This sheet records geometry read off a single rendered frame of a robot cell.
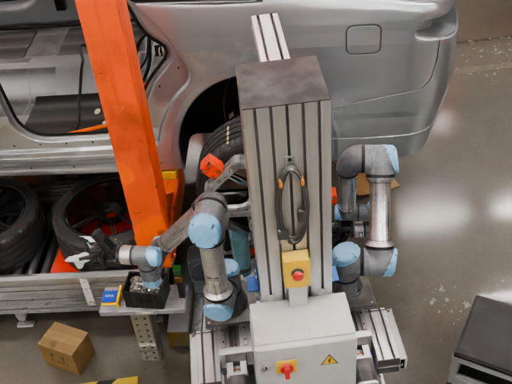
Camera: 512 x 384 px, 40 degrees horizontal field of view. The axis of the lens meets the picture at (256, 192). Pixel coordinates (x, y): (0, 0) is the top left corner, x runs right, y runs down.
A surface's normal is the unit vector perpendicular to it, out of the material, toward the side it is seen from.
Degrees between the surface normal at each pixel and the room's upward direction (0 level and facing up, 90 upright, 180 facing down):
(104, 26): 90
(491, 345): 0
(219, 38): 90
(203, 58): 90
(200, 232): 82
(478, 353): 0
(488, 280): 0
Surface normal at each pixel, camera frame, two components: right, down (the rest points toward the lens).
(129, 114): -0.01, 0.65
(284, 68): -0.07, -0.77
